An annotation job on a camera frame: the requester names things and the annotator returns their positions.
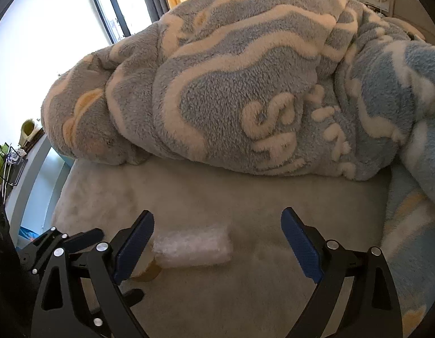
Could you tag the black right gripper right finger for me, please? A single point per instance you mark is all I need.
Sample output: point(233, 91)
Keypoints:
point(372, 309)

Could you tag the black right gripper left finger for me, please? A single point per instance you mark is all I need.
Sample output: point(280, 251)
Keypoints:
point(80, 296)

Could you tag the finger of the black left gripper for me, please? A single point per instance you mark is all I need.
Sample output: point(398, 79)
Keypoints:
point(39, 251)
point(132, 297)

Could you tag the white bubble wrap piece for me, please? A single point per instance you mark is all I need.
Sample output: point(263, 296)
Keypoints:
point(206, 246)

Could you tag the light blue side table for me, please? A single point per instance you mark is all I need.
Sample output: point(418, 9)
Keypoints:
point(32, 201)

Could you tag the grey bed sheet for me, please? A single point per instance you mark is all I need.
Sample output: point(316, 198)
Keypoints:
point(261, 291)

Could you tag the blue white fleece blanket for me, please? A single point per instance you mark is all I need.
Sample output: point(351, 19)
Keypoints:
point(271, 87)

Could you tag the black framed window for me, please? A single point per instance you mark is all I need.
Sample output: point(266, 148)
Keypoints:
point(122, 18)

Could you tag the grey upholstered headboard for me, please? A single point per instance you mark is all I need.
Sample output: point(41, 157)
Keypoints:
point(411, 15)

